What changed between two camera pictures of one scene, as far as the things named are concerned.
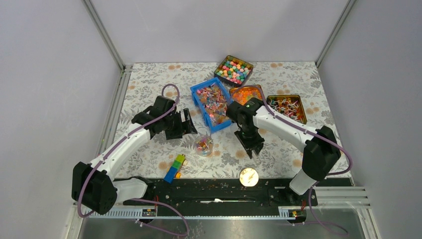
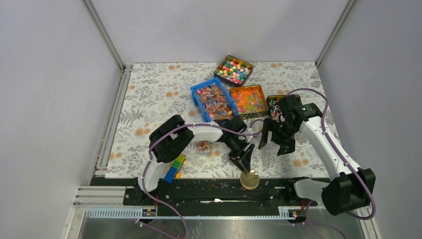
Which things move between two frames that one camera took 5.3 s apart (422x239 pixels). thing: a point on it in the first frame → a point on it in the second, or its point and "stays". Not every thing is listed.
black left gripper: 185,127 → 234,156
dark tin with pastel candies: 233,71 stays
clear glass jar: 204,145 stays
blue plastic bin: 211,98 stays
